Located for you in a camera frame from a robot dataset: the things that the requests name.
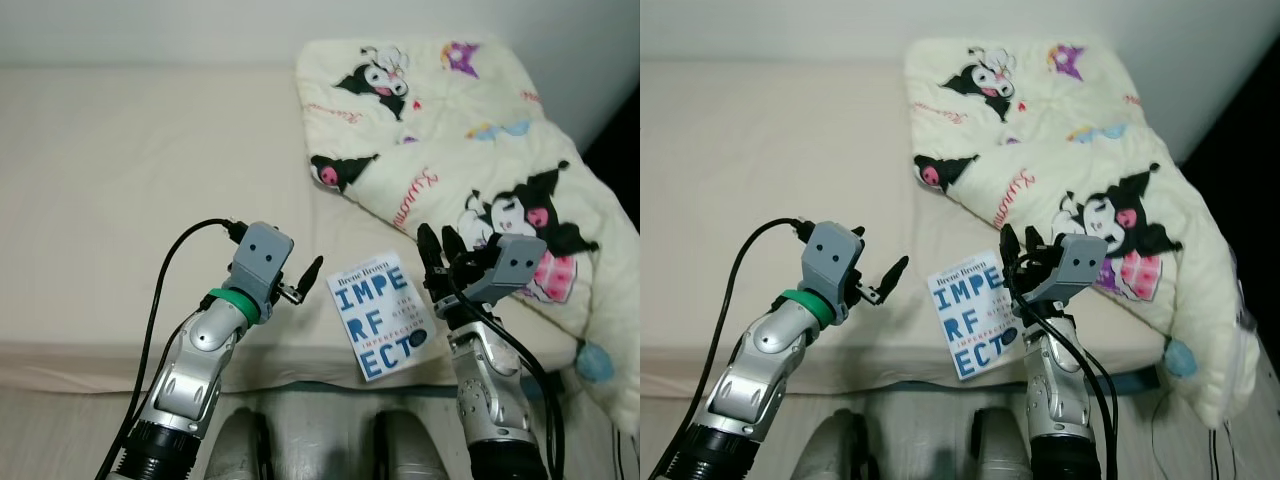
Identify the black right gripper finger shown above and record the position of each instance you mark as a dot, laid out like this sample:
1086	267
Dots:
455	245
1033	243
1011	245
430	245

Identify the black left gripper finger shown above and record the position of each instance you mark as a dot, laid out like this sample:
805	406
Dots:
894	277
311	275

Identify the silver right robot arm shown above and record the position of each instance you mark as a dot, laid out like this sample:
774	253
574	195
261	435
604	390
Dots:
1060	400
490	390

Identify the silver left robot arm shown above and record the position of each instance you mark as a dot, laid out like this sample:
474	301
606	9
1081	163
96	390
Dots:
760	380
190	380

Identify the cream cartoon print blanket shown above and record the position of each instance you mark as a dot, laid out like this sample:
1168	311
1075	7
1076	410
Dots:
450	160
1060	160

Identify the grey left robot leg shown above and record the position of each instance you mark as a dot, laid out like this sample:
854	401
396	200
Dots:
848	450
240	450

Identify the grey robot leg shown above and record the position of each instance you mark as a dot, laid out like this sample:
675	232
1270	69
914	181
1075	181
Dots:
1005	450
410	450
240	450
848	450

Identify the grey right robot leg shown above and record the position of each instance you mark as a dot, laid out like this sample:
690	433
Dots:
410	450
1005	450

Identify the mattress with cream sheet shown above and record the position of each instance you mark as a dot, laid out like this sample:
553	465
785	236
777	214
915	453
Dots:
740	160
120	160

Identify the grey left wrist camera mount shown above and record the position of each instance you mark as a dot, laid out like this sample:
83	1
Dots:
832	255
262	255

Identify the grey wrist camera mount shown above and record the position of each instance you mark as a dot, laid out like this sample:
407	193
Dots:
510	265
832	255
262	255
1080	262

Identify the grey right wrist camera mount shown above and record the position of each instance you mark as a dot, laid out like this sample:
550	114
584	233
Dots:
1080	262
510	265

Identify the dark blue bed frame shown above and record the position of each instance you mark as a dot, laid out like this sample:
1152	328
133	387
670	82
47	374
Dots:
300	385
1135	381

